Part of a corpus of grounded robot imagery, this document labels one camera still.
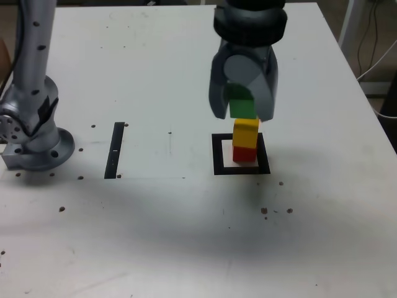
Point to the red cube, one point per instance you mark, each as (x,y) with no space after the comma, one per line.
(244,155)

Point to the green cube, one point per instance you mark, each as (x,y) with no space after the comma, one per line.
(242,107)

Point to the brown rounded background object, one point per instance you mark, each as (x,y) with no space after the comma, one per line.
(3,62)

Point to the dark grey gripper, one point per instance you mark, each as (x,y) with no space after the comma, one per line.
(245,50)

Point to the black tape square outline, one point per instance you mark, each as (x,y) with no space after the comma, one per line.
(217,155)

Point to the yellow cube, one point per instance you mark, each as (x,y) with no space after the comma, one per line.
(245,133)

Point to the white table leg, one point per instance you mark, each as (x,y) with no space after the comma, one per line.
(345,28)

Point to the black tape strip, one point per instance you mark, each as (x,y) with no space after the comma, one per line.
(114,149)

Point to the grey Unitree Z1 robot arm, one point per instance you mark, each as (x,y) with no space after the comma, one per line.
(31,62)

